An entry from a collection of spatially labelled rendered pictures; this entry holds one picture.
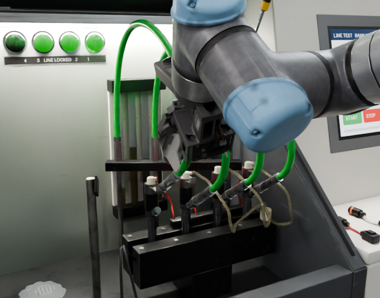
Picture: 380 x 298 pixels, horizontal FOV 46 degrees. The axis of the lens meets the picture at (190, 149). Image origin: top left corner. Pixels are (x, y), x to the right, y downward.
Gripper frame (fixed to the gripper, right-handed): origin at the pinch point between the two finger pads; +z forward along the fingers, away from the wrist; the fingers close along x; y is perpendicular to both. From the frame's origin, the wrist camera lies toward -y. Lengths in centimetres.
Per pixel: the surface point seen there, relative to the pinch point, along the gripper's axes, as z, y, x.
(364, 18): 17, -32, 62
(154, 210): 18.2, 1.0, -7.2
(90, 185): 5.7, -1.8, -17.6
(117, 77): 13.8, -30.7, -5.5
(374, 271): 23.5, 26.1, 30.9
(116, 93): 17.2, -28.9, -6.7
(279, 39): 11.8, -27.8, 33.2
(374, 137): 34, -6, 56
